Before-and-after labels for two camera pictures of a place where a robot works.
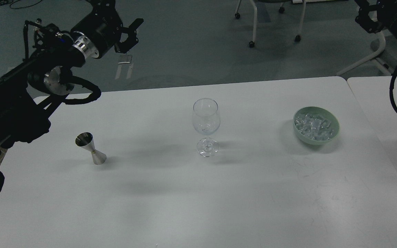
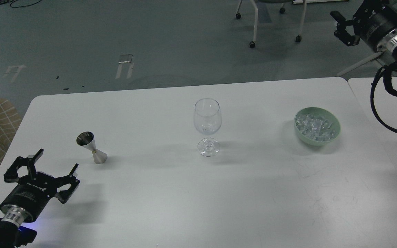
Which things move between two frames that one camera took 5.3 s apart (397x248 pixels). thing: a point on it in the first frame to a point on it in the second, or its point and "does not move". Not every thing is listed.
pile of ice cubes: x=315 y=127 does not move
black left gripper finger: x=123 y=47 to x=63 y=196
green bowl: x=315 y=125 does not move
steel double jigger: x=85 y=140 does not move
